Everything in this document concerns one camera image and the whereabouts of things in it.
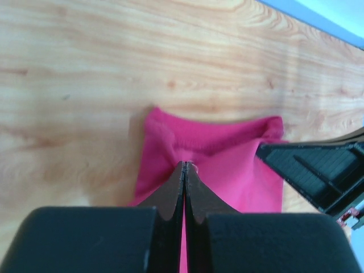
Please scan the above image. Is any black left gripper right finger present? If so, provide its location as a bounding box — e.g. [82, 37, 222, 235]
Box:
[184, 163, 361, 272]

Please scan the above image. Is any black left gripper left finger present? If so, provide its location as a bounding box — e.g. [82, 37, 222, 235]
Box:
[1, 162, 185, 272]

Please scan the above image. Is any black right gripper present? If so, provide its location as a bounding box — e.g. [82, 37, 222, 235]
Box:
[256, 130, 363, 230]

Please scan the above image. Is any magenta pink t shirt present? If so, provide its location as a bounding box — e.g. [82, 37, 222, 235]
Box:
[127, 106, 289, 273]

